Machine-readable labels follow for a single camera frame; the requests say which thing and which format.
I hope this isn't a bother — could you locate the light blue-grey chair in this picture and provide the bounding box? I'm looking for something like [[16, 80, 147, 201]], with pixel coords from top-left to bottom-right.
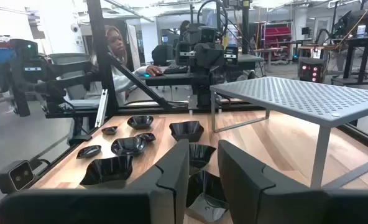
[[47, 52, 101, 110]]

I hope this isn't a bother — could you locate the black keyboard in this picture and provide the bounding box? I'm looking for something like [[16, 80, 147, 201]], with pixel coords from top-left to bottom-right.
[[163, 65, 190, 75]]

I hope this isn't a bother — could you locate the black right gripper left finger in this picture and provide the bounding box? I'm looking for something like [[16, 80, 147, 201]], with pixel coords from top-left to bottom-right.
[[124, 138, 190, 224]]

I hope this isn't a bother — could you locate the red storage rack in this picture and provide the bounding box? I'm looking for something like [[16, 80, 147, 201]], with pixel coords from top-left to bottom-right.
[[260, 21, 293, 62]]

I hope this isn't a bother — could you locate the computer with red lights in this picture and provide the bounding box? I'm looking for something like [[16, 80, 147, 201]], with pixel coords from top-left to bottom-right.
[[297, 57, 326, 83]]

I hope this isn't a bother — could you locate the person's hand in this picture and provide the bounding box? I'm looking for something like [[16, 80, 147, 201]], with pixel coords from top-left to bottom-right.
[[145, 65, 165, 77]]

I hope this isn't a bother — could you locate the black standing desk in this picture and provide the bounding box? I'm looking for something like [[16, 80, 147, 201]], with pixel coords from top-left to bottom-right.
[[329, 35, 368, 90]]

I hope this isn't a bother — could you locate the black teardrop mini plate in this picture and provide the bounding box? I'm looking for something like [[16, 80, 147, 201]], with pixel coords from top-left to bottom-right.
[[135, 132, 157, 143], [101, 126, 119, 136], [76, 144, 103, 159]]

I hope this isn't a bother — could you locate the grey perforated metal shelf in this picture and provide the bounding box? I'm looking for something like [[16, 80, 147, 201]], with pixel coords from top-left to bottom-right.
[[209, 76, 368, 190]]

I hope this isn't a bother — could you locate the silver aluminium bracket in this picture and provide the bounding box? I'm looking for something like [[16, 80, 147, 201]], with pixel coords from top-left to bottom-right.
[[94, 88, 109, 128]]

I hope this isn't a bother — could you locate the black table-level camera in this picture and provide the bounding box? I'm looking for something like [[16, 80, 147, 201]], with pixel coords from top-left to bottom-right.
[[0, 159, 35, 195]]

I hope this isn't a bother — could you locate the person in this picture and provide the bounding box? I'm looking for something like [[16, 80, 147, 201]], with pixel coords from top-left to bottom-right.
[[84, 24, 165, 105], [178, 20, 191, 43]]

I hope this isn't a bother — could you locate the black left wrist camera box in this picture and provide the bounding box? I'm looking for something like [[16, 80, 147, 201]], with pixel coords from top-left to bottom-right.
[[198, 26, 218, 44]]

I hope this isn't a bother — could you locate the black wavy square mini plate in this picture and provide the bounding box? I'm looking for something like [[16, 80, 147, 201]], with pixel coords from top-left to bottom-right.
[[168, 120, 205, 143], [185, 170, 230, 223], [79, 154, 134, 187], [188, 142, 218, 175]]

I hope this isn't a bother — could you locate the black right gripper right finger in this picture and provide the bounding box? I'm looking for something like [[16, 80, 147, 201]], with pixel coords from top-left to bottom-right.
[[217, 139, 311, 224]]

